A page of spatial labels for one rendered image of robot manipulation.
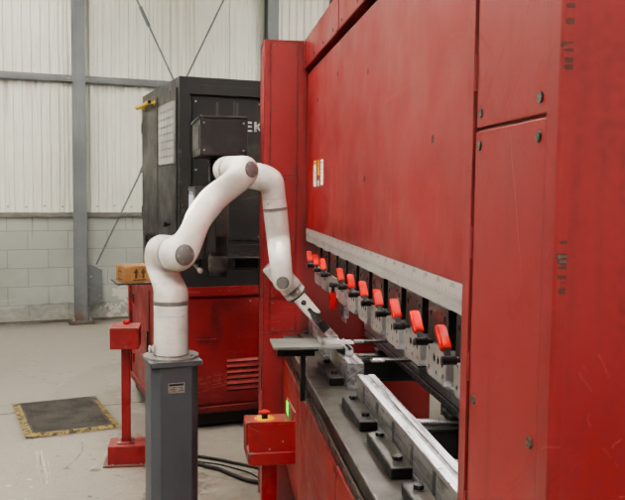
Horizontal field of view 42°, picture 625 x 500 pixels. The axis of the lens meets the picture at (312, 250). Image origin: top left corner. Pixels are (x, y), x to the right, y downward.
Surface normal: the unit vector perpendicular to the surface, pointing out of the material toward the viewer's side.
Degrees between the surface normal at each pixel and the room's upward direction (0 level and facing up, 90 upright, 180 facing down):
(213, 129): 90
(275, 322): 90
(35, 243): 90
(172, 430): 90
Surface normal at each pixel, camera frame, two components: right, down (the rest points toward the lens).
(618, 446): 0.14, 0.07
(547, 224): -0.99, 0.00
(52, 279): 0.38, 0.07
